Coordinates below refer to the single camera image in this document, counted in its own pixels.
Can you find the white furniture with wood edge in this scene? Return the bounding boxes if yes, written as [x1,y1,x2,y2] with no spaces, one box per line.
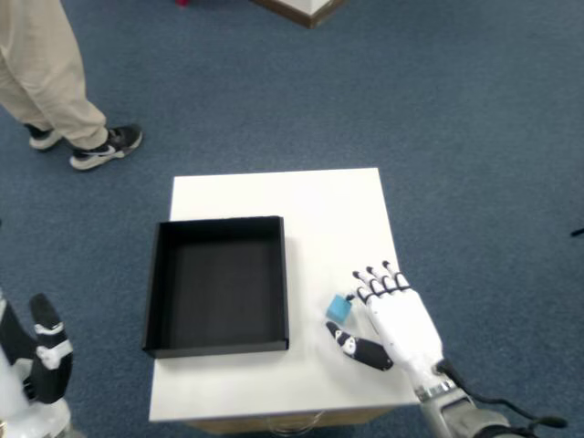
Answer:
[248,0,346,29]

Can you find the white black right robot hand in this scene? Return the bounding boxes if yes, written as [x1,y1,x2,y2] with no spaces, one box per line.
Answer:
[325,259,459,402]

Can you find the black white sneaker with swoosh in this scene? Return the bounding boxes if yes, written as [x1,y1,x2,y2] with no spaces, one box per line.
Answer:
[68,123,143,172]

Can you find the black open box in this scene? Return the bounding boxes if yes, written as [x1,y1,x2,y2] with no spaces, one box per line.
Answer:
[141,215,292,359]

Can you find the beige trousers of person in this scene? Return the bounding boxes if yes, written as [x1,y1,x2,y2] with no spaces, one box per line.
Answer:
[0,0,110,151]

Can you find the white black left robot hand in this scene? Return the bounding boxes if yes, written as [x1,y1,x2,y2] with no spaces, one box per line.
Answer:
[0,287,74,438]

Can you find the clear round container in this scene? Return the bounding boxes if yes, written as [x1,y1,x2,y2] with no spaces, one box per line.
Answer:
[268,410,323,434]

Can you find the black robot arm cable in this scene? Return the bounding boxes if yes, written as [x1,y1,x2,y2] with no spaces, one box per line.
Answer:
[435,360,569,431]

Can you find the blue cube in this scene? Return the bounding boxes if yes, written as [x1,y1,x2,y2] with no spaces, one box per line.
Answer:
[326,294,353,323]

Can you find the wooden table base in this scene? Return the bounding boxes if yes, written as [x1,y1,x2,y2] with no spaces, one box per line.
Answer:
[182,407,393,434]

